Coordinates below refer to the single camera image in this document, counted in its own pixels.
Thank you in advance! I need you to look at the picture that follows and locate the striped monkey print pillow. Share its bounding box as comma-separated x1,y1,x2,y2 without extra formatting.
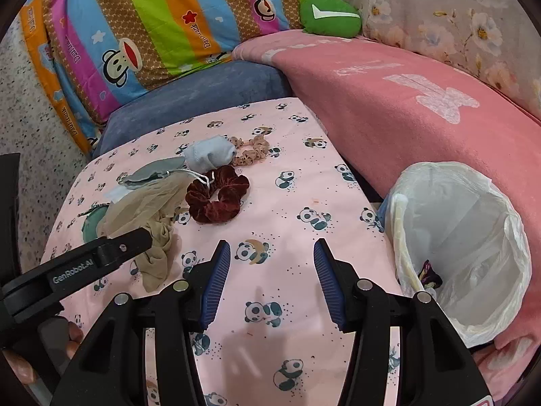
44,0,315,125
19,0,106,155

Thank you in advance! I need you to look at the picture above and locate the dark red velvet scrunchie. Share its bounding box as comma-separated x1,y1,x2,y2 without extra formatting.
186,165,251,223

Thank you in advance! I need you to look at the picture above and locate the beige sheer stocking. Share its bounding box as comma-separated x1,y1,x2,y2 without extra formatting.
96,173,191,292

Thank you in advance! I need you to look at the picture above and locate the light blue rolled sock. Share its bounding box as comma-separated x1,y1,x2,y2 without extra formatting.
185,135,237,167

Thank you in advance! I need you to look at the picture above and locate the dark purple scrunchie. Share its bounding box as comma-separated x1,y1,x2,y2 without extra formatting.
416,260,443,290

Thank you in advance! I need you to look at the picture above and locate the pink blanket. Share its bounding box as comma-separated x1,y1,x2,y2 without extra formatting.
232,31,541,402

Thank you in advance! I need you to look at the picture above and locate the green plush cushion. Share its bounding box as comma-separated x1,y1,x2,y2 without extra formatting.
300,0,362,35

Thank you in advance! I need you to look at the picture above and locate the grey-green face mask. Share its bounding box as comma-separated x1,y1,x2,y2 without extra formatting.
118,156,212,191

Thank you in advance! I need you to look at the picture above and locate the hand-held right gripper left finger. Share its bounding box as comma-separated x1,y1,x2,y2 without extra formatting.
51,240,231,406

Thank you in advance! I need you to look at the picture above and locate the floral sheer cloth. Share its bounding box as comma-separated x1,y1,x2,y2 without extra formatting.
306,0,541,111

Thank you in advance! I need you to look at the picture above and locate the beige patterned scrunchie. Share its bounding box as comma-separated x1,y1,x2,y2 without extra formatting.
230,134,271,166

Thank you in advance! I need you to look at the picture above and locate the green cloth piece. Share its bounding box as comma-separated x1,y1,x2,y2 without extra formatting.
79,204,111,243

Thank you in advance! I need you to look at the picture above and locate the person's left hand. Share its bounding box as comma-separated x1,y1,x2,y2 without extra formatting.
7,322,84,386

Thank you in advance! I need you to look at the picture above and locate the pink panda print cloth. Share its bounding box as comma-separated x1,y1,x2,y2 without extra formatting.
40,97,402,406

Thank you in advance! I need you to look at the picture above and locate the trash bin with white liner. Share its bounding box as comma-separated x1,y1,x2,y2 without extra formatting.
378,161,532,347

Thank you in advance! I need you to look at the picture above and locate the blue velvet cushion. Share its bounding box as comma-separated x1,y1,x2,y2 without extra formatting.
91,61,292,159

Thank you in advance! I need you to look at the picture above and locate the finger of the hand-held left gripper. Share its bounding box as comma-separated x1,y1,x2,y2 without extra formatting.
46,228,153,301

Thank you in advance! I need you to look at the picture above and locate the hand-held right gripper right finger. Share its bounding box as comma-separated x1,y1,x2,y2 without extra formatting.
313,239,495,406

